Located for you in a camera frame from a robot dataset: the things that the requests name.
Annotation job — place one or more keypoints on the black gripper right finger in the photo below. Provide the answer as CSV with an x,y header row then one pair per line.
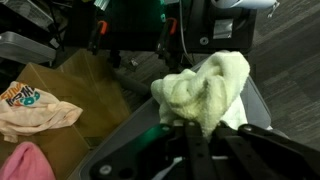
x,y
253,153

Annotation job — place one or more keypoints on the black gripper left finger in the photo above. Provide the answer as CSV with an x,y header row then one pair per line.
x,y
196,156

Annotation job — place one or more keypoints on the pale yellow-green towel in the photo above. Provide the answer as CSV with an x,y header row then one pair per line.
x,y
200,90

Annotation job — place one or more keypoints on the peach printed t-shirt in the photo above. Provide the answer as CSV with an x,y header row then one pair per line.
x,y
36,116

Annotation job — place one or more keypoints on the pink cloth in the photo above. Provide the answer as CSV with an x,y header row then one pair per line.
x,y
26,163

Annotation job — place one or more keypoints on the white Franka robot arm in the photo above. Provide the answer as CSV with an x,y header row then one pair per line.
x,y
243,3

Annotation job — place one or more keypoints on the dark grey high-back chair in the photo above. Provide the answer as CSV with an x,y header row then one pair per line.
x,y
140,123

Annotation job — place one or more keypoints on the large brown cardboard box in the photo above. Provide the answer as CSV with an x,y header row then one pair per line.
x,y
93,100

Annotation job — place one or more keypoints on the white space heater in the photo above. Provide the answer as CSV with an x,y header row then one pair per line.
x,y
26,48

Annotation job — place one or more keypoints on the white grille fan heater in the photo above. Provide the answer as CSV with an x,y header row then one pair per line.
x,y
30,11

